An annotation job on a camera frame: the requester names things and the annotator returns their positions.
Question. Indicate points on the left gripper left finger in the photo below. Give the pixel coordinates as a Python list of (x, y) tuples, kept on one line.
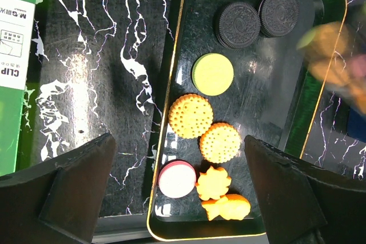
[(59, 200)]

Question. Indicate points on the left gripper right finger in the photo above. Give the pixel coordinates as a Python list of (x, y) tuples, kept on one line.
[(301, 202)]

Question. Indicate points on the orange dotted round cookie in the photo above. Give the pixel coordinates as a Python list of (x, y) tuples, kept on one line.
[(190, 116)]

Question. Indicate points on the orange leaf cookie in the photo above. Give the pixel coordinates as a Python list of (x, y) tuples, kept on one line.
[(335, 56)]

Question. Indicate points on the black sandwich cookie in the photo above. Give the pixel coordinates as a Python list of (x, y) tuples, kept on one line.
[(237, 25), (278, 17)]

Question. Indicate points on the orange fish cookie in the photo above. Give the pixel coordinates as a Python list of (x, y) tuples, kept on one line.
[(229, 207)]

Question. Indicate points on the orange flower cookie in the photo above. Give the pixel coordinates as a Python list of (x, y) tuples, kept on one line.
[(213, 184)]

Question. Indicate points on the blue tin box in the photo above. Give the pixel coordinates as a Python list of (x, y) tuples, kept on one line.
[(356, 125)]

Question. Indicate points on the black gold-rimmed tray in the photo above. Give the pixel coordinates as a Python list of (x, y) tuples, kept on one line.
[(272, 96)]

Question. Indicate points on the pink round cookie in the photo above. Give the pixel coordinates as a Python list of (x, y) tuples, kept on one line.
[(177, 179)]

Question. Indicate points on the green round cookie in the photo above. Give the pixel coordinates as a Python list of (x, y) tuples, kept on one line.
[(212, 74)]

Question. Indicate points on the green clip file folder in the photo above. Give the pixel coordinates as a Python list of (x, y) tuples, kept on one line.
[(17, 17)]

